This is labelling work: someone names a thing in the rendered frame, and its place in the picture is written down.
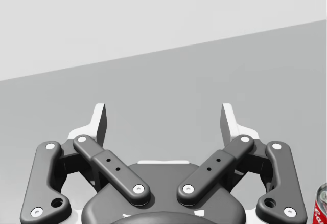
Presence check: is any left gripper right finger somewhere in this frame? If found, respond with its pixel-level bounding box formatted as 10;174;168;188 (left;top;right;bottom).
176;103;308;224

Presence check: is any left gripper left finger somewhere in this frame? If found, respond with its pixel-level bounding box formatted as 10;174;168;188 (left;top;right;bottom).
19;103;151;224

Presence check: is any red and white can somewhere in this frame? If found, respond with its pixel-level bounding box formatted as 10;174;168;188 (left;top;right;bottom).
312;182;327;224

